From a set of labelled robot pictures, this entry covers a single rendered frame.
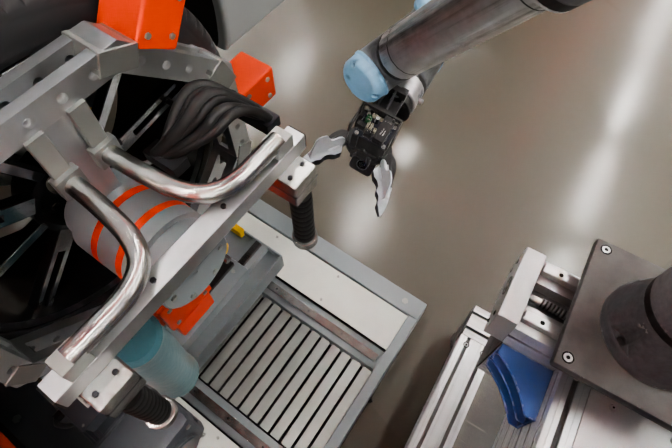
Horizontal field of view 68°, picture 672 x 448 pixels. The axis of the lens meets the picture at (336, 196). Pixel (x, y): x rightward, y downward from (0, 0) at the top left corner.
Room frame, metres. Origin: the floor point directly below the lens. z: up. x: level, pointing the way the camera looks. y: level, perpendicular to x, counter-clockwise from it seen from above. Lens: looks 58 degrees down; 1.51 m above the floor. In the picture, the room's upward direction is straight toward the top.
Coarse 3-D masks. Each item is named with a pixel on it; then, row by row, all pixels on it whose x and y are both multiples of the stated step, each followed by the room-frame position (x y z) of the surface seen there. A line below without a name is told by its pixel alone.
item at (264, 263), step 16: (240, 240) 0.69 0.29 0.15; (256, 240) 0.68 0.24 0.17; (240, 256) 0.63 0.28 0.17; (256, 256) 0.63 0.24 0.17; (272, 256) 0.64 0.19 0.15; (256, 272) 0.58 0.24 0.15; (272, 272) 0.59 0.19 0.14; (240, 288) 0.53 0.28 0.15; (256, 288) 0.53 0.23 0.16; (240, 304) 0.48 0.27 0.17; (224, 320) 0.44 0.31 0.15; (208, 336) 0.39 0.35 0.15; (224, 336) 0.41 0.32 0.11; (192, 352) 0.35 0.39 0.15; (208, 352) 0.36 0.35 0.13
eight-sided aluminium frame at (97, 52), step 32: (64, 32) 0.47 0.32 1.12; (96, 32) 0.47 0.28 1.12; (32, 64) 0.42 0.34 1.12; (64, 64) 0.42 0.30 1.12; (96, 64) 0.43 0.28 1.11; (128, 64) 0.46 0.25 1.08; (160, 64) 0.49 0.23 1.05; (192, 64) 0.53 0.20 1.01; (224, 64) 0.57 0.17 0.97; (0, 96) 0.38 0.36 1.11; (32, 96) 0.37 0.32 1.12; (64, 96) 0.39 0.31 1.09; (0, 128) 0.33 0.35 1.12; (32, 128) 0.35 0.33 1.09; (0, 160) 0.31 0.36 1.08; (224, 160) 0.57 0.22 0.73; (64, 320) 0.26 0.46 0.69; (0, 352) 0.17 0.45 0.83; (32, 352) 0.20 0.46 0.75
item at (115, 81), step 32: (96, 96) 0.52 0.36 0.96; (128, 96) 0.71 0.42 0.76; (160, 96) 0.58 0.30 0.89; (128, 128) 0.52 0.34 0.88; (160, 128) 0.64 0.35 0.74; (32, 160) 0.43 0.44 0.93; (192, 160) 0.58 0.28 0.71; (32, 192) 0.38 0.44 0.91; (0, 224) 0.33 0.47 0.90; (32, 224) 0.36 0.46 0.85; (64, 224) 0.38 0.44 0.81; (0, 256) 0.31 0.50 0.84; (32, 256) 0.40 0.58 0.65; (64, 256) 0.35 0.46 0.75; (0, 288) 0.31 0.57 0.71; (32, 288) 0.33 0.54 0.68; (64, 288) 0.34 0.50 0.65; (96, 288) 0.34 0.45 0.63; (0, 320) 0.24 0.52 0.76; (32, 320) 0.26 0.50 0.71
